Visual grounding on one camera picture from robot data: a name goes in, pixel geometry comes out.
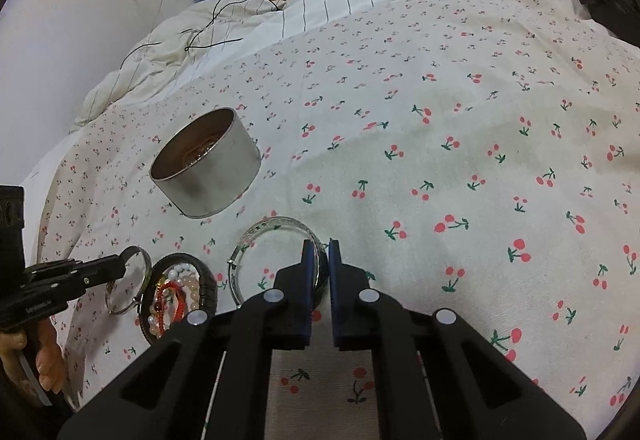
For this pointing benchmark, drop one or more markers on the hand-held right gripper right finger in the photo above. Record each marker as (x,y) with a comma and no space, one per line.
(336,275)

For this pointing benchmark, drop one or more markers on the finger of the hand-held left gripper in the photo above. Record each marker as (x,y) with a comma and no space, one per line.
(40,307)
(70,270)

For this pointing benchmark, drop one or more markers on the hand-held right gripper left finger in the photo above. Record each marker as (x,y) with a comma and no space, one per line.
(310,275)

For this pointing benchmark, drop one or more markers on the clear glitter bangle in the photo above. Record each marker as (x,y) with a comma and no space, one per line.
(280,221)

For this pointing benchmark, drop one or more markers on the thin silver bangle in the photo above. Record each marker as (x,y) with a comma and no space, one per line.
(148,267)

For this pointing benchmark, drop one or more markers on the round silver metal tin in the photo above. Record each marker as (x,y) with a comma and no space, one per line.
(215,185)

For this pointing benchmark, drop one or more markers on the person's left hand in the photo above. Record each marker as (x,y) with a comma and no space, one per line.
(50,360)

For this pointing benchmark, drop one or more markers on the cherry print bed sheet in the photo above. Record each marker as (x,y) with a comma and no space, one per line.
(450,120)

